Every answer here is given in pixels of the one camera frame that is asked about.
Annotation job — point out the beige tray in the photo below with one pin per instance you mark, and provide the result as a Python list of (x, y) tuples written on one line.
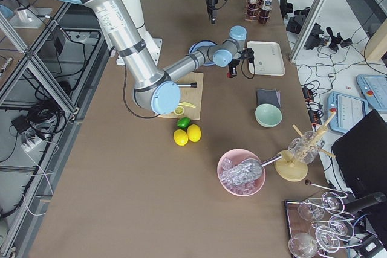
[(268, 59)]

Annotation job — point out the dark grey cloth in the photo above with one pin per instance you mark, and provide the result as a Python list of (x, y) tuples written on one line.
[(268, 96)]

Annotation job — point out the dark drink bottle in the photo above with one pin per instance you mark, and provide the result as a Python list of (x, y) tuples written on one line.
[(252, 6), (265, 10)]

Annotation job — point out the wooden cutting board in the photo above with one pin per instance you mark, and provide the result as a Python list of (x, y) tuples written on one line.
[(190, 95)]

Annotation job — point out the mint green bowl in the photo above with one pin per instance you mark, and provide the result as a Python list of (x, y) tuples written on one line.
[(268, 115)]

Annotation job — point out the lemon wedge slice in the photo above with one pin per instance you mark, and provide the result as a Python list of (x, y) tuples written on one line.
[(187, 104)]

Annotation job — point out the halved lemon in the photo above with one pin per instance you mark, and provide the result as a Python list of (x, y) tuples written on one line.
[(179, 110)]

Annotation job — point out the green lime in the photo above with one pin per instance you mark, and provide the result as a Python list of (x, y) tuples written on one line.
[(184, 123)]

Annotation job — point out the yellow lemon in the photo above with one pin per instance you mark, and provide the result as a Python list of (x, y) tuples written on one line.
[(180, 137), (194, 133)]

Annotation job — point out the pink bowl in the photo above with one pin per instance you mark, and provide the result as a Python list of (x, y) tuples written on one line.
[(231, 159)]

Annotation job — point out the metal ice scoop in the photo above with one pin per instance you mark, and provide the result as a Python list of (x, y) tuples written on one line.
[(249, 170)]

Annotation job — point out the clear glass mug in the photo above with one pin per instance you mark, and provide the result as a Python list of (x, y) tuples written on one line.
[(304, 150)]

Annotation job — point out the wooden mug tree stand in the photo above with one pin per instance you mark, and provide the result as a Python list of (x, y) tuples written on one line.
[(288, 167)]

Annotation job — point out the blue teach pendant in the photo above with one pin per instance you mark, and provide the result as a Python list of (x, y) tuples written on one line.
[(349, 111), (373, 88)]

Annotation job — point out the black monitor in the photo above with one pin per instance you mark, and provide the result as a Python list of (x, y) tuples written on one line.
[(361, 155)]

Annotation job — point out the black handled knife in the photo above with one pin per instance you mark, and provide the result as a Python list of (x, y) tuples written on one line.
[(188, 85)]

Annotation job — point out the copper wire bottle basket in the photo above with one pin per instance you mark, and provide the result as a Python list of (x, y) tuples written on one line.
[(256, 16)]

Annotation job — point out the wire wine glass rack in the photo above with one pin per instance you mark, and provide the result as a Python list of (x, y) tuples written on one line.
[(333, 204)]

